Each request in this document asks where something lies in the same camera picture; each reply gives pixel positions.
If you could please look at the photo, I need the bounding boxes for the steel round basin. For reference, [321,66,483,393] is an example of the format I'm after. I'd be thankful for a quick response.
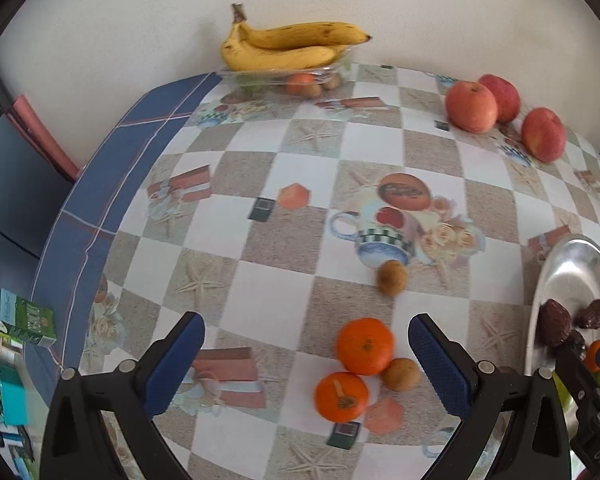
[524,234,600,375]

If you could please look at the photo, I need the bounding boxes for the brown longan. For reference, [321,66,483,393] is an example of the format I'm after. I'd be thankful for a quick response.
[376,260,408,298]
[381,358,422,392]

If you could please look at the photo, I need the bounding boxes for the large red apple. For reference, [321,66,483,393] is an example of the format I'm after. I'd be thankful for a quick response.
[521,107,566,164]

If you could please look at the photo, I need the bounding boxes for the orange tangerine with stem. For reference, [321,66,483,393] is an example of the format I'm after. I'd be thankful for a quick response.
[313,372,370,422]

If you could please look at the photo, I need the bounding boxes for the patterned plastic tablecloth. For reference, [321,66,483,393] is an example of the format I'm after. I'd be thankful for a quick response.
[26,65,600,479]

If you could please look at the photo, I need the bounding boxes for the clear plastic fruit tray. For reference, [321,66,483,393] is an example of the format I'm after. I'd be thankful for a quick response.
[218,47,352,99]

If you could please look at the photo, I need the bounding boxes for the dark red apple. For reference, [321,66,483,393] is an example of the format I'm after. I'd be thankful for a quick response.
[478,74,521,124]

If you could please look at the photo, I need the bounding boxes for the pale red apple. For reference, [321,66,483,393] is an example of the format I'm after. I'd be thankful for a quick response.
[444,80,498,134]

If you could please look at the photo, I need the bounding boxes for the banana bunch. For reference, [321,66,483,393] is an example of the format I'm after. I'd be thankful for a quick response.
[220,3,372,72]

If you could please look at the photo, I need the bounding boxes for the green milk carton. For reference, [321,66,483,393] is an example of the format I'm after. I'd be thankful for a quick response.
[0,288,57,348]

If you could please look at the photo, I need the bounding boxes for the dark dried date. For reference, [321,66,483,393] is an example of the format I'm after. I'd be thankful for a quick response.
[538,299,572,348]
[554,328,588,360]
[574,299,600,330]

